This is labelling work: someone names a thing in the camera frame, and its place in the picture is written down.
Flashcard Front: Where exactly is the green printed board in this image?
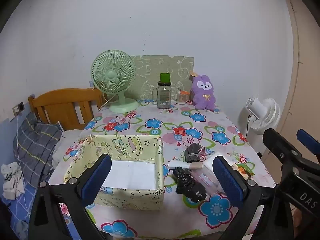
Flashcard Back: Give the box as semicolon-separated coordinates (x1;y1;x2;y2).
131;55;195;101

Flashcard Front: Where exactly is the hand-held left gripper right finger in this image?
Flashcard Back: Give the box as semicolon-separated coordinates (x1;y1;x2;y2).
212;155;283;240

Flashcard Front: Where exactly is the yellow printed storage box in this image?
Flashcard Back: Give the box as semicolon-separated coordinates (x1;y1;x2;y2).
62;134;165;211

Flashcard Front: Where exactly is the wooden bed headboard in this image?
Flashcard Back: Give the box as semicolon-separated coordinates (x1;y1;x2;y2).
27;87;108;131

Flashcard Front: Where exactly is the crumpled white cloth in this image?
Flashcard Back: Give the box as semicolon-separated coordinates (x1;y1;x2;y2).
1;162;25;200

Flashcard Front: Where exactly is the white standing fan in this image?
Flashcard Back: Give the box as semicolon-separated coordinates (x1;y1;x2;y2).
237;96;281;145

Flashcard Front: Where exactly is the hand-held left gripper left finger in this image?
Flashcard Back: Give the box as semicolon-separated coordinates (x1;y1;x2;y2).
27;154;112;240

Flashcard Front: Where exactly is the black plastic bag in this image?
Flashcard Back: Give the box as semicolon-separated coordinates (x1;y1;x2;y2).
173;167;207;203

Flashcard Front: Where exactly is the purple plush bunny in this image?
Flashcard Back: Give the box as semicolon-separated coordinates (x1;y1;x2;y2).
189;71;217;111

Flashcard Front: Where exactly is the green desk fan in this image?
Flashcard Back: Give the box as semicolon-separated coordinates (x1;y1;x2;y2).
91;50;139;113

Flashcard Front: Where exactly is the blue checked bed sheet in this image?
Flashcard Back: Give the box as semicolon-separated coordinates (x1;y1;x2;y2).
0;120;75;240

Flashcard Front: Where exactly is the grey drawstring pouch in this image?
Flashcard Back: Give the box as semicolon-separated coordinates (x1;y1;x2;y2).
184;144;207;163

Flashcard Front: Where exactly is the cartoon printed tissue pack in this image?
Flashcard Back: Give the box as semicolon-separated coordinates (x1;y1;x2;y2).
168;160;203;171

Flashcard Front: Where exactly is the white fan cable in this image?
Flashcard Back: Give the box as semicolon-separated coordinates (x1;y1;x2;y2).
98;97;111;112

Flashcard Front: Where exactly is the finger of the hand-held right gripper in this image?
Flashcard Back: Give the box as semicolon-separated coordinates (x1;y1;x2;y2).
262;128;304;178
297;129;320;160

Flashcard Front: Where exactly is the beige door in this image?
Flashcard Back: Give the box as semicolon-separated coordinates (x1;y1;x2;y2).
276;0;320;155

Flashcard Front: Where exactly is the white blanket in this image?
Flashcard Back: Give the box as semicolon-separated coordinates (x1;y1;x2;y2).
51;129;83;171

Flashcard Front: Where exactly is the cotton swab container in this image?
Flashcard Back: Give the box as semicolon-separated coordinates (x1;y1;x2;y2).
177;89;190;105

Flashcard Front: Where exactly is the glass jar mug green lid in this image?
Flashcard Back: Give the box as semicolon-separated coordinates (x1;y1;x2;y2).
152;73;172;109

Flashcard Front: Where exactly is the grey plaid pillow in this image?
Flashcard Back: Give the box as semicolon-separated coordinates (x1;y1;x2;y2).
13;112;63;188

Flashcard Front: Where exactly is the white charging cable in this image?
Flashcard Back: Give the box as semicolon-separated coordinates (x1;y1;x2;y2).
14;112;34;217

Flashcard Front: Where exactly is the small grey cloth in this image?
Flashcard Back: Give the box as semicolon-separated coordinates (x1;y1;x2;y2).
15;221;28;240

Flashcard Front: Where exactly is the clear plastic tube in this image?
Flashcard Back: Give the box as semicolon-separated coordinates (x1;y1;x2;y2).
190;165;225;196

